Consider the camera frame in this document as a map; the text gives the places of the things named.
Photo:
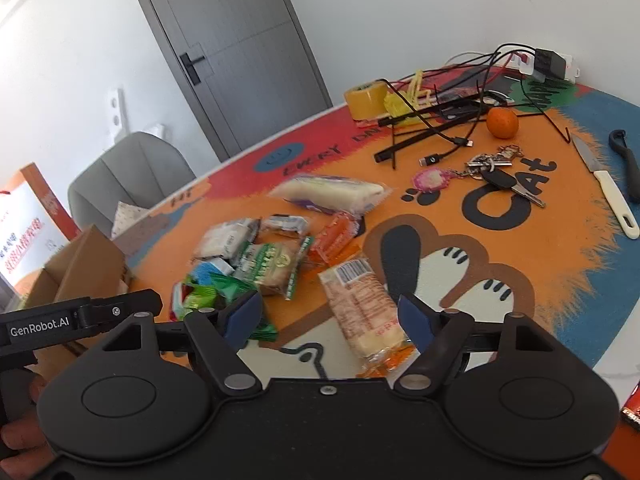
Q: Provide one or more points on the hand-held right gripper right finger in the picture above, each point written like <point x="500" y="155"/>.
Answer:
<point x="414" y="321"/>

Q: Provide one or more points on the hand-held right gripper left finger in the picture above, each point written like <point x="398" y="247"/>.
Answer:
<point x="244" y="316"/>

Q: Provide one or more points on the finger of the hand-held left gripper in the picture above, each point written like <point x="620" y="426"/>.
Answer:
<point x="130" y="307"/>

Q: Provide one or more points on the large orange-print snack packet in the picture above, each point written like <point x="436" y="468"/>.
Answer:
<point x="362" y="305"/>

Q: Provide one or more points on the green red snack packet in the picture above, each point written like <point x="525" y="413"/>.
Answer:
<point x="192" y="300"/>

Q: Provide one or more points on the green white snack packet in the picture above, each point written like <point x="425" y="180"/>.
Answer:
<point x="267" y="265"/>

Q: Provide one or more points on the cardboard box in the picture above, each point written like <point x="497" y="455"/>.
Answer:
<point x="85" y="260"/>

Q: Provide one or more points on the white square snack packet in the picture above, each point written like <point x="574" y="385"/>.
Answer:
<point x="225" y="240"/>

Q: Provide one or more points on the person's left hand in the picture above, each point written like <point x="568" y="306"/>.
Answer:
<point x="25" y="437"/>

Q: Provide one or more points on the green foil snack packet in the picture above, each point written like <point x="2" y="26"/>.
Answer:
<point x="235" y="287"/>

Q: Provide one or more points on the blue white snack packet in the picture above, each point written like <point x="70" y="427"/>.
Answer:
<point x="212" y="269"/>

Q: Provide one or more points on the printed table mat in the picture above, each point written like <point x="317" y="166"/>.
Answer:
<point x="450" y="240"/>

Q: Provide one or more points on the patterned beige cushion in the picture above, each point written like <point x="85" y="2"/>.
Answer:
<point x="127" y="217"/>

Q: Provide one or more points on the small clear snack packet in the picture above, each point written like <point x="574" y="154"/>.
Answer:
<point x="285" y="224"/>

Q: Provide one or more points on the white orange paper bag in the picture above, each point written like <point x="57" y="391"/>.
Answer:
<point x="30" y="220"/>

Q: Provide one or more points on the orange snack packet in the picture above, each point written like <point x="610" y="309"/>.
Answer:
<point x="335" y="237"/>

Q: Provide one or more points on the grey chair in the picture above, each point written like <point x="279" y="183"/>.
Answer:
<point x="130" y="170"/>

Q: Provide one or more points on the long white bread packet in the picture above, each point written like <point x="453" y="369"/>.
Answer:
<point x="330" y="192"/>

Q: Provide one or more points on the black car key bunch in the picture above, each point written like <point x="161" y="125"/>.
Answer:
<point x="500" y="177"/>

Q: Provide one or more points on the thin black rod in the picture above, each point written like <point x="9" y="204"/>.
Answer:
<point x="415" y="144"/>

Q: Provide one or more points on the flat black bar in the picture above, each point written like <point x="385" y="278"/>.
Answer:
<point x="435" y="112"/>

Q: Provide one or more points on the tangerine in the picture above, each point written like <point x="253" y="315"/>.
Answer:
<point x="501" y="122"/>

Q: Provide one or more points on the brown packing tape roll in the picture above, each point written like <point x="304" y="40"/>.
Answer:
<point x="367" y="100"/>

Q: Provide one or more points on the yellow plastic clip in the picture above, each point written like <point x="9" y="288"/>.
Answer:
<point x="415" y="95"/>

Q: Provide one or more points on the dark flat case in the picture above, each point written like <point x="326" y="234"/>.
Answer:
<point x="470" y="82"/>

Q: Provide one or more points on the grey door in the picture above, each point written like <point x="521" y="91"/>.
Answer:
<point x="235" y="50"/>

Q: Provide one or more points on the black peeler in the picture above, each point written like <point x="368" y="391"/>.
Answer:
<point x="627" y="152"/>

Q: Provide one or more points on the white power strip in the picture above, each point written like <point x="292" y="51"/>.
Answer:
<point x="522" y="62"/>

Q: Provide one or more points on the black charger plug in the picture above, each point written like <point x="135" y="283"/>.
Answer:
<point x="549" y="64"/>

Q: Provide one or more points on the white wall socket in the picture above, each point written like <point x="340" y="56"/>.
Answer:
<point x="115" y="112"/>

